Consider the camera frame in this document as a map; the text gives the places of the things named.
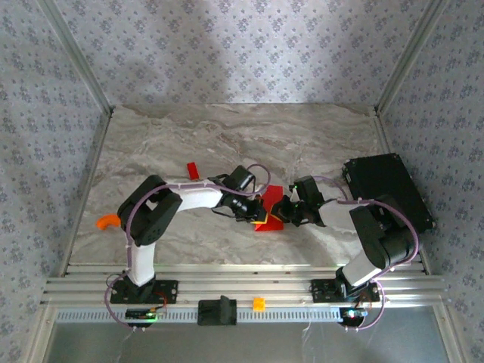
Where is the black flat box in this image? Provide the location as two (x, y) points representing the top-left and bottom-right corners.
(342, 152), (436, 231)

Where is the right controller circuit board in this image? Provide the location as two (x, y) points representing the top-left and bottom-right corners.
(338, 306), (368, 326)

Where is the controller circuit board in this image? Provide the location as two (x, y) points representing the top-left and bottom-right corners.
(338, 306), (368, 326)
(124, 308), (167, 322)

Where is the orange curved hook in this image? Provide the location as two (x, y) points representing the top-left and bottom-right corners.
(95, 213), (122, 231)

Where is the left controller circuit board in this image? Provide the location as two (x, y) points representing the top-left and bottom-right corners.
(124, 308), (167, 322)

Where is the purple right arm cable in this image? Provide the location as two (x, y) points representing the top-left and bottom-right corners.
(313, 175), (421, 333)

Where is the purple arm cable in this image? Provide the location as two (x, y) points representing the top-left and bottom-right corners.
(313, 175), (421, 333)
(104, 163), (271, 333)

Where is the aluminium rail frame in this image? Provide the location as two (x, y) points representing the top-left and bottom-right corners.
(39, 262), (447, 307)

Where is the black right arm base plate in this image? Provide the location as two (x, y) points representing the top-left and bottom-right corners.
(310, 278), (381, 303)

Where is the grey slotted cable duct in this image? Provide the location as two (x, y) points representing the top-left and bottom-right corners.
(54, 308), (343, 324)

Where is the aluminium table side rail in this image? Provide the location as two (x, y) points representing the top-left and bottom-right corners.
(372, 109), (432, 273)
(58, 109), (114, 277)

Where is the black mount block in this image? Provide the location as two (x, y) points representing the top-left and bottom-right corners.
(197, 294), (238, 327)

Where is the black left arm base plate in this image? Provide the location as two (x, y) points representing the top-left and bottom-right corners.
(109, 279), (178, 305)

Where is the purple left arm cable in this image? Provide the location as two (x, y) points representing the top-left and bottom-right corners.
(104, 163), (271, 333)

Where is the aluminium corner post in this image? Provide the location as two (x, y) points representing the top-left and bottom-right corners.
(37, 0), (115, 114)
(374, 0), (451, 114)

